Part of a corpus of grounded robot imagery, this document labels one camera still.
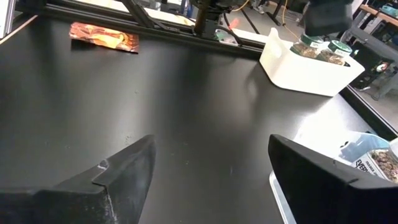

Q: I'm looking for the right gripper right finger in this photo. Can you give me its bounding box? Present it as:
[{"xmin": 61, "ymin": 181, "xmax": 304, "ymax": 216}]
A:
[{"xmin": 268, "ymin": 134, "xmax": 398, "ymax": 224}]

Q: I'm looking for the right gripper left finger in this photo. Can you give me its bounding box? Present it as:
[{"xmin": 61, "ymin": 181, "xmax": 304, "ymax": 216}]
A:
[{"xmin": 0, "ymin": 134, "xmax": 157, "ymax": 224}]

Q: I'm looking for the green-lid spice jar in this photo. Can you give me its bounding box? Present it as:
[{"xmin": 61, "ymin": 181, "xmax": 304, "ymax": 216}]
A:
[
  {"xmin": 316, "ymin": 39, "xmax": 354, "ymax": 66},
  {"xmin": 290, "ymin": 33, "xmax": 326, "ymax": 59}
]

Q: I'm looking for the white-lid spice jar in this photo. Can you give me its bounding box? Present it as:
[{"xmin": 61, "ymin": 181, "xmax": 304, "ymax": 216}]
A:
[{"xmin": 351, "ymin": 138, "xmax": 398, "ymax": 184}]

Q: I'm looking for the orange spice packet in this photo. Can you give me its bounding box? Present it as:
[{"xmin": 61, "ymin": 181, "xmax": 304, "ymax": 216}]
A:
[{"xmin": 69, "ymin": 21, "xmax": 140, "ymax": 54}]

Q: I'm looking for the clear plastic bin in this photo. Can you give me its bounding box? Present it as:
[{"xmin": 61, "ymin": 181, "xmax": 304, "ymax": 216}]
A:
[{"xmin": 269, "ymin": 130, "xmax": 398, "ymax": 224}]

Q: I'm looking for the wooden workbench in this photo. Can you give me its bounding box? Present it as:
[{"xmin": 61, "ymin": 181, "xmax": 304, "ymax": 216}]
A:
[{"xmin": 357, "ymin": 2, "xmax": 398, "ymax": 28}]

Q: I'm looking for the white plastic bin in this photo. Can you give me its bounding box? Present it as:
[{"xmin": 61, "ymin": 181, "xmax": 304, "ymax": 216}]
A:
[{"xmin": 259, "ymin": 27, "xmax": 365, "ymax": 97}]

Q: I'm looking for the red tag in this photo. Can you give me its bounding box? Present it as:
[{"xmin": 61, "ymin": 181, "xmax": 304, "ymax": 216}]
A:
[{"xmin": 228, "ymin": 17, "xmax": 241, "ymax": 31}]

